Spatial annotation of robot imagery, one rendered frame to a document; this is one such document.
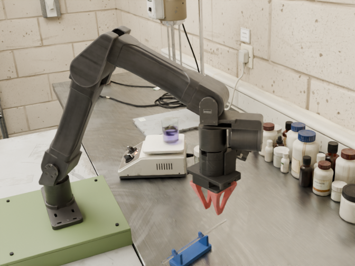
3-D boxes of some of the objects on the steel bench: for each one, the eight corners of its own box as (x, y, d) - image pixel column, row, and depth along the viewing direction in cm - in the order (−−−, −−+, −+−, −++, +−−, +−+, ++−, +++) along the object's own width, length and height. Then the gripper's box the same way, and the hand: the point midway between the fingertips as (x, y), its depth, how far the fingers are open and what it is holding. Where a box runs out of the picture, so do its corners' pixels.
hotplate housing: (118, 180, 123) (115, 155, 120) (124, 160, 135) (122, 137, 132) (194, 178, 122) (193, 153, 118) (194, 157, 134) (193, 134, 131)
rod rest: (179, 272, 86) (178, 257, 84) (168, 264, 88) (167, 250, 87) (212, 248, 92) (212, 235, 91) (201, 241, 94) (200, 228, 93)
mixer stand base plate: (147, 139, 149) (147, 136, 149) (131, 121, 167) (131, 118, 166) (222, 123, 159) (222, 120, 159) (199, 107, 176) (199, 105, 176)
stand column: (202, 115, 165) (195, -84, 137) (198, 113, 167) (192, -83, 140) (208, 114, 166) (203, -84, 138) (205, 112, 168) (199, -83, 141)
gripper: (183, 144, 87) (186, 208, 93) (221, 159, 80) (221, 227, 86) (205, 135, 91) (206, 197, 97) (243, 148, 84) (241, 213, 90)
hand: (213, 207), depth 91 cm, fingers open, 3 cm apart
